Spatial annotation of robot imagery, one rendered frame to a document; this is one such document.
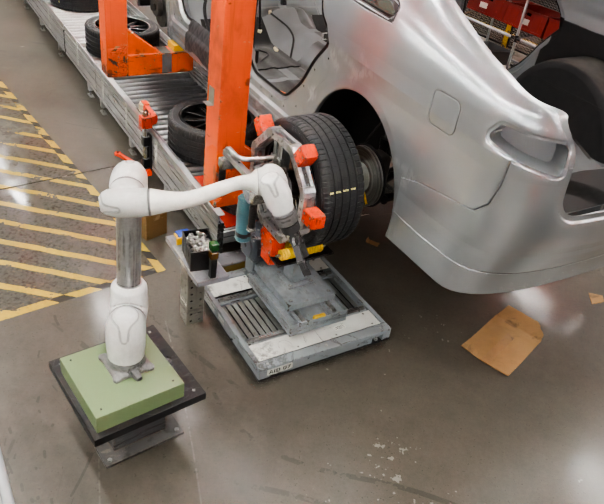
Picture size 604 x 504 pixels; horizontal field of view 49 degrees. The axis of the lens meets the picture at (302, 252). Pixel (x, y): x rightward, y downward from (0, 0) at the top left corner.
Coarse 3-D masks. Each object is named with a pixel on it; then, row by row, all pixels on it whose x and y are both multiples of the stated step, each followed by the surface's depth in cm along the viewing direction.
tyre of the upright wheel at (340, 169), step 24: (288, 120) 318; (312, 120) 318; (336, 120) 320; (336, 144) 309; (336, 168) 305; (360, 168) 312; (336, 192) 306; (360, 192) 313; (336, 216) 312; (360, 216) 323; (312, 240) 322; (336, 240) 335
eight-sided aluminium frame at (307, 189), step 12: (264, 132) 324; (276, 132) 315; (252, 144) 337; (264, 144) 336; (288, 144) 306; (300, 144) 307; (252, 156) 341; (300, 168) 304; (300, 180) 303; (312, 180) 305; (300, 192) 305; (312, 192) 304; (264, 204) 350; (300, 204) 308; (312, 204) 308; (264, 216) 346; (300, 216) 310; (276, 228) 343; (300, 228) 313; (276, 240) 336; (288, 240) 334
